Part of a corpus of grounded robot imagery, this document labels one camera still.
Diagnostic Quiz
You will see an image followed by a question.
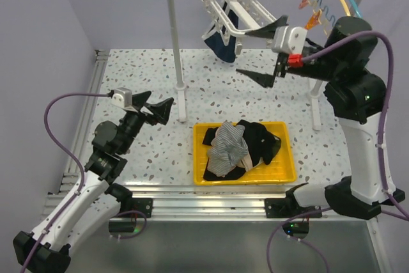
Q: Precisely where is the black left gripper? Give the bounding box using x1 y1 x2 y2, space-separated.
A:
118 91 173 154

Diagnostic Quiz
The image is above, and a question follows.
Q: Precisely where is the navy blue underwear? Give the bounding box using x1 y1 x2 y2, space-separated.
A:
200 1 240 63

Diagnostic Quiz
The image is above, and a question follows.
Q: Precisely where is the yellow round clip hanger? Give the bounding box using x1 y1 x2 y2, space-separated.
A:
298 0 351 36

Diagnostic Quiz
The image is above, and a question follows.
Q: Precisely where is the grey striped underwear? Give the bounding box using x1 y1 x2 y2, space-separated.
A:
206 120 249 177

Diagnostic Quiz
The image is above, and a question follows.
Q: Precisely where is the black underwear beige waistband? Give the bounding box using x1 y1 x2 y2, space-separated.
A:
238 120 281 171

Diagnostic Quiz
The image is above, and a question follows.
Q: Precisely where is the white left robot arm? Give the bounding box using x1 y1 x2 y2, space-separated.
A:
13 88 174 272

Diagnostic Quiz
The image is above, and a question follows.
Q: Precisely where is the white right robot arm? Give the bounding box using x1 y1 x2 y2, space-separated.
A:
243 16 405 220

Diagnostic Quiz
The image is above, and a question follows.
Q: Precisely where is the white rectangular clip hanger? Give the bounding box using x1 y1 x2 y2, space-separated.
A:
201 0 276 57

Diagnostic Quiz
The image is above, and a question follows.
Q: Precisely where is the yellow plastic tray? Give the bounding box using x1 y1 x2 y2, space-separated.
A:
193 121 297 186

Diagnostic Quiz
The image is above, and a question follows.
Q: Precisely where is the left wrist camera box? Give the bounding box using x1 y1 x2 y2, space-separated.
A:
111 88 132 109

